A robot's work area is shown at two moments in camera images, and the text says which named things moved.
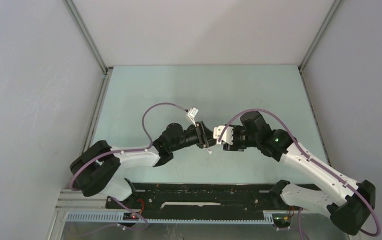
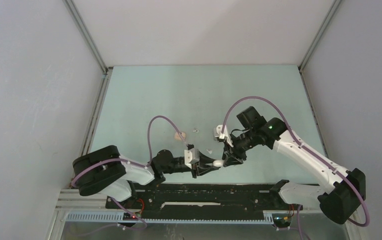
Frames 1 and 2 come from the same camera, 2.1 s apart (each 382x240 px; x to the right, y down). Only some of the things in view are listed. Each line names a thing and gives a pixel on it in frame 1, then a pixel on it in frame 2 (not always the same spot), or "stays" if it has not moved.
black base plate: [200, 197] stays
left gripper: [204, 136] -> [203, 166]
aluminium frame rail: [74, 200] stays
